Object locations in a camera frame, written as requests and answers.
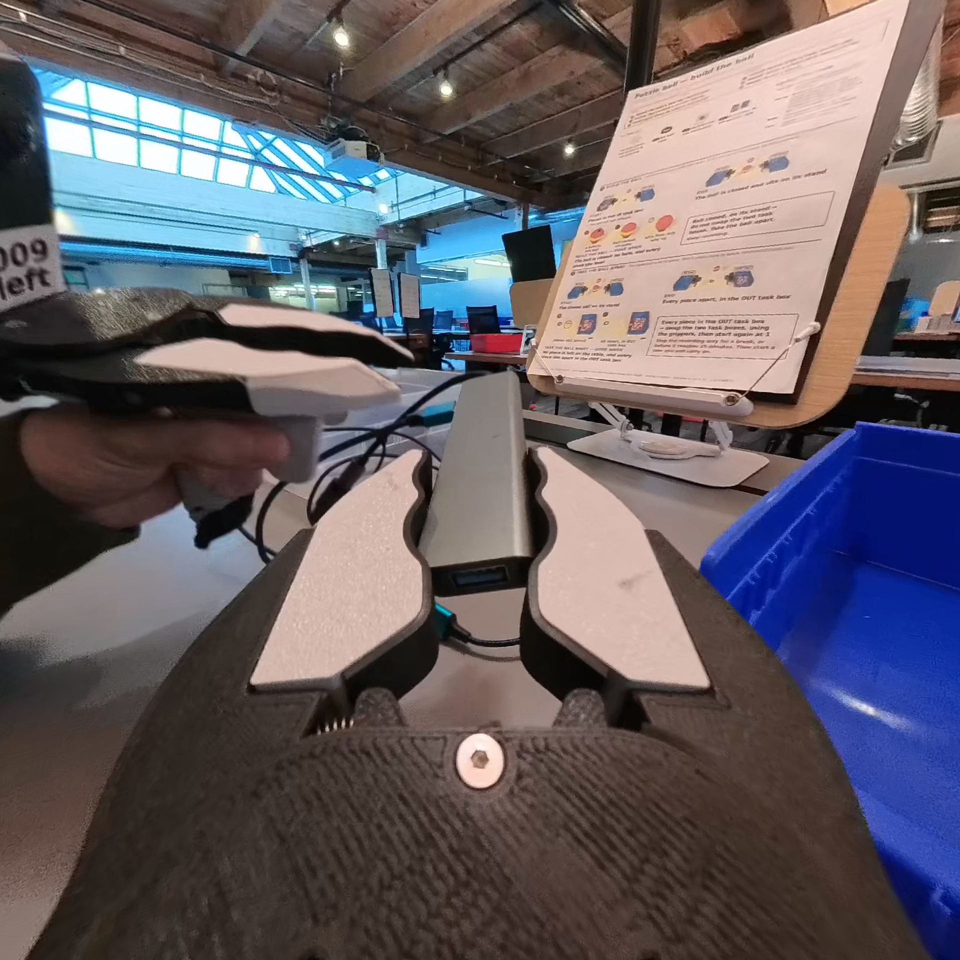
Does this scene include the person's left hand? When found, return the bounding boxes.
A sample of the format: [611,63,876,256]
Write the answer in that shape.
[18,407,294,531]

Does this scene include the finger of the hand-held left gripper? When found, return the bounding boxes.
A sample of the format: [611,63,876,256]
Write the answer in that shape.
[135,337,404,483]
[213,300,415,369]

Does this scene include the grey usb hub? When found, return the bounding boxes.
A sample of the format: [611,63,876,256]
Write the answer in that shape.
[416,369,538,599]

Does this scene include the black monitor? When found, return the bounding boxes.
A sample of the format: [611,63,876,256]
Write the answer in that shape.
[501,225,558,285]

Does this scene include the grey desk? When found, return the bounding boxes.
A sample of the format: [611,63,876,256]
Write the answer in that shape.
[0,420,789,960]

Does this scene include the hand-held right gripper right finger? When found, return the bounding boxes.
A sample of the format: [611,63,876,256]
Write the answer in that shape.
[521,446,713,705]

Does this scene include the black hub cable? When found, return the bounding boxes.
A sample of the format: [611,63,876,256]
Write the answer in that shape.
[303,369,490,526]

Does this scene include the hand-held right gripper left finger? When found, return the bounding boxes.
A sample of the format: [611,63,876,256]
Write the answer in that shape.
[248,448,439,700]

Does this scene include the printed instruction sheet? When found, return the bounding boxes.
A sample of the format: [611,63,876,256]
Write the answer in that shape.
[527,0,912,399]

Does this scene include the ceiling projector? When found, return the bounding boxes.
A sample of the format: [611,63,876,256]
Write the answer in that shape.
[326,137,385,172]

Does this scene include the black cable teal plug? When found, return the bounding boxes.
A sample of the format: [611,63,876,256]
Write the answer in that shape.
[429,602,524,650]
[238,401,456,565]

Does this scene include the blue plastic bin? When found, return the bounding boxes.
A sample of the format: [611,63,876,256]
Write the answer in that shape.
[699,420,960,960]

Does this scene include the wooden document stand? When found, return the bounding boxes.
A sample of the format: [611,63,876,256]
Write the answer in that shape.
[525,0,946,490]

